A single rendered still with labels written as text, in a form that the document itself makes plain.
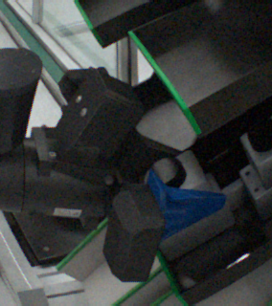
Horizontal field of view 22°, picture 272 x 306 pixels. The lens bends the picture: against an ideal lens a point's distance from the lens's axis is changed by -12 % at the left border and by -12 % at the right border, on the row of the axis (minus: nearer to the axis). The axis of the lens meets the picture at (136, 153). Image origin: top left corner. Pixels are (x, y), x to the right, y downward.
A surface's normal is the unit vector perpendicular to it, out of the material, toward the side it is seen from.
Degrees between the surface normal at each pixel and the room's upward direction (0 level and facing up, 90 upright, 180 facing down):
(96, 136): 90
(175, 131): 25
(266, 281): 45
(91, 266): 90
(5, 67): 18
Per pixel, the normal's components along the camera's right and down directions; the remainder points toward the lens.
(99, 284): -0.70, -0.48
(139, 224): -0.20, -0.09
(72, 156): -0.14, 0.44
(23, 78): 0.25, -0.73
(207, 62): -0.43, -0.69
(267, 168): 0.24, 0.52
